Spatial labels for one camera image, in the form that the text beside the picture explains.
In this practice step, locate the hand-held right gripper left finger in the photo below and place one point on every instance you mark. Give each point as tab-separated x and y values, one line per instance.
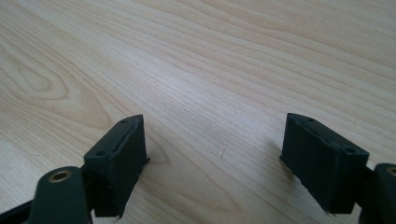
115	165

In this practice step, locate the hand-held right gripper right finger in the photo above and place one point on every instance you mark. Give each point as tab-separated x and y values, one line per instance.
320	168

